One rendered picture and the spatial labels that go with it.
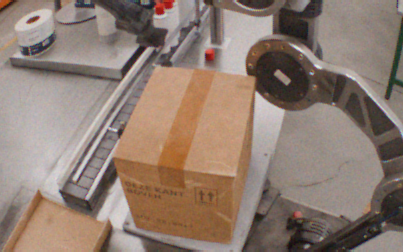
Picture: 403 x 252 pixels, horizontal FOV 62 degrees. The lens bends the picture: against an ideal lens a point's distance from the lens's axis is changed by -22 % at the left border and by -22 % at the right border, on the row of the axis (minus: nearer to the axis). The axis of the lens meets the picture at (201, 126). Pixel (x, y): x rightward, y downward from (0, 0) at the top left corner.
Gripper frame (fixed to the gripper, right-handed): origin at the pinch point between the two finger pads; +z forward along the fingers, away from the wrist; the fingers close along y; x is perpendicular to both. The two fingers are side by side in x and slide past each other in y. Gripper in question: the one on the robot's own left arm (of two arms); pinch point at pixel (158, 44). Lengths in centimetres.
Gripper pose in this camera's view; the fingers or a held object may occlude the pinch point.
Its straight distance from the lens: 145.4
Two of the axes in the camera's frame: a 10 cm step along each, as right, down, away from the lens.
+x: -2.2, 9.7, -1.2
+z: 1.9, 1.6, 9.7
